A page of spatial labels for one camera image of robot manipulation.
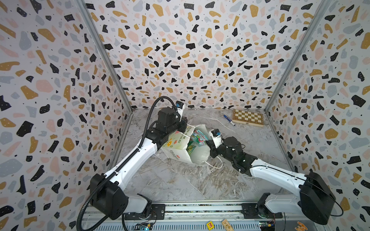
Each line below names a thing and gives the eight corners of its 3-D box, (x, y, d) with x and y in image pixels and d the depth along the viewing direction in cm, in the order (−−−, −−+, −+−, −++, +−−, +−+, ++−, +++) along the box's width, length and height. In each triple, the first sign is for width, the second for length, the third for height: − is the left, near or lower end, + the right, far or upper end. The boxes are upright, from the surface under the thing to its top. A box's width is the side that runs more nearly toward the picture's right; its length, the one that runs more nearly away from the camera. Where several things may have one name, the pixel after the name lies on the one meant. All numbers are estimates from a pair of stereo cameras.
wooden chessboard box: (231, 121, 116) (232, 119, 114) (232, 110, 124) (233, 108, 122) (263, 127, 113) (264, 124, 111) (261, 115, 121) (263, 113, 119)
